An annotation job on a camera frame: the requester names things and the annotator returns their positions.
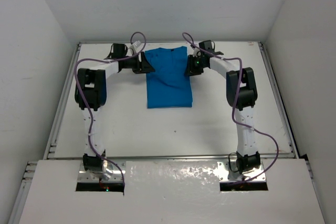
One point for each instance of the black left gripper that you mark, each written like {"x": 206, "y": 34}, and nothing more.
{"x": 142, "y": 62}

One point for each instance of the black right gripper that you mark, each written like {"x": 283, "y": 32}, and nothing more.
{"x": 191, "y": 70}

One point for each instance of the blue t shirt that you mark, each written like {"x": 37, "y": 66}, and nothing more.
{"x": 167, "y": 86}

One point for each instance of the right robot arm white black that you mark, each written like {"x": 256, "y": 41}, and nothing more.
{"x": 241, "y": 95}

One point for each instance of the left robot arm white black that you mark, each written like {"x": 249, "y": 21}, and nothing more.
{"x": 91, "y": 94}

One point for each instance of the white front cover panel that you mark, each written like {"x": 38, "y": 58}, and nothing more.
{"x": 289, "y": 198}

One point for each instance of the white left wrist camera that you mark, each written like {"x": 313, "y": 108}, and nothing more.
{"x": 135, "y": 46}

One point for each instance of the silver metal base rail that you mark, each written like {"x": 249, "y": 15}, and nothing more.
{"x": 223, "y": 168}

